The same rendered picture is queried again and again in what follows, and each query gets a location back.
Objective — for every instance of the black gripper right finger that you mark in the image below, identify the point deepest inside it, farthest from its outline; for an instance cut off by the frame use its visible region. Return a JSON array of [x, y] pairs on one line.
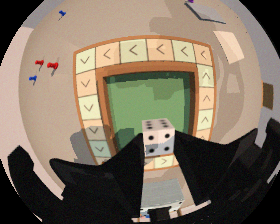
[[205, 163]]

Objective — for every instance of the white die with black pips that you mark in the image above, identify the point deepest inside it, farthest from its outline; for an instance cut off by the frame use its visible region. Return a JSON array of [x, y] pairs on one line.
[[159, 136]]

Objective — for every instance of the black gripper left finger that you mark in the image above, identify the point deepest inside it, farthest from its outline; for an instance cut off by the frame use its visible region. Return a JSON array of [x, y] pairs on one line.
[[120, 177]]

